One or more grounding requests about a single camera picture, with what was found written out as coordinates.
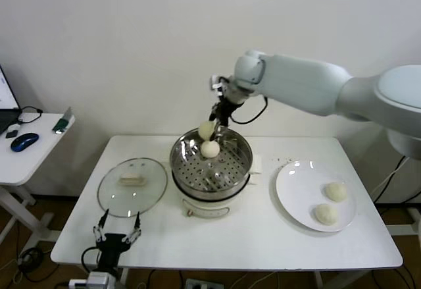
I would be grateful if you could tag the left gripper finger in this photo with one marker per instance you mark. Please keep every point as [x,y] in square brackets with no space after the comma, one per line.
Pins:
[104,218]
[138,221]

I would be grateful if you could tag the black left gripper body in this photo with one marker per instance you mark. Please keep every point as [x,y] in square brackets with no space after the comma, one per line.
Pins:
[112,241]

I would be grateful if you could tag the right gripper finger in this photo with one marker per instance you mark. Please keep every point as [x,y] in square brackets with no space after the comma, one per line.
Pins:
[217,130]
[212,113]

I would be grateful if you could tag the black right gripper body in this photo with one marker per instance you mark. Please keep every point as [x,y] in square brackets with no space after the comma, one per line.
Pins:
[227,109]

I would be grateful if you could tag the white steamed baozi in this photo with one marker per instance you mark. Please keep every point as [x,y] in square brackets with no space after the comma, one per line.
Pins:
[335,192]
[205,130]
[325,215]
[210,149]

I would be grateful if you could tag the round glass pot lid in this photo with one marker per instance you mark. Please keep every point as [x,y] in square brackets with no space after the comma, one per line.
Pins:
[138,187]

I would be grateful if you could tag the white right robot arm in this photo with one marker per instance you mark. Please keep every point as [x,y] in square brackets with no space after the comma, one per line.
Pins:
[296,78]

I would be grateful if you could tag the perforated steel steamer basket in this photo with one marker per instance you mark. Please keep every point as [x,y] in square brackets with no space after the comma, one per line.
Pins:
[227,170]

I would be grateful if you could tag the white electric cooker base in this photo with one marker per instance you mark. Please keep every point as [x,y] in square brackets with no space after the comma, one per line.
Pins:
[204,208]

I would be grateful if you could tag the white side table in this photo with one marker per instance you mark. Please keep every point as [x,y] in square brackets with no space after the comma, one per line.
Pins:
[33,167]

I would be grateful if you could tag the white floor power strip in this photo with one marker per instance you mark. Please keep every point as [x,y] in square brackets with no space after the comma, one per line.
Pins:
[200,284]

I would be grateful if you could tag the large white plate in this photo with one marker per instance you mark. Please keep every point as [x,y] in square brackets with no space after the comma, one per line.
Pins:
[296,187]

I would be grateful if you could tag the blue computer mouse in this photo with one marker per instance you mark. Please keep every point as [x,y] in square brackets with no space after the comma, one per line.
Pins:
[23,141]

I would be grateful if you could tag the small black adapter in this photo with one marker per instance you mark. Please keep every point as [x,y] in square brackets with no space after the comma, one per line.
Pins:
[12,134]

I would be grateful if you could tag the small white adapter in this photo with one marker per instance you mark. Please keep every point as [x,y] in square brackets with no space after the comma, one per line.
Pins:
[14,127]

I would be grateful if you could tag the black laptop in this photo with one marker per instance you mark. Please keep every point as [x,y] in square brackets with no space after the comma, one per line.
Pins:
[6,94]

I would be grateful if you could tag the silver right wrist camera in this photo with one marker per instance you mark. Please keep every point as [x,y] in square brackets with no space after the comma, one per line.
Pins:
[216,83]

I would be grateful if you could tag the white stand foot frame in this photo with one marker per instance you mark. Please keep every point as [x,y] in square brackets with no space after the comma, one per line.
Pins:
[399,230]

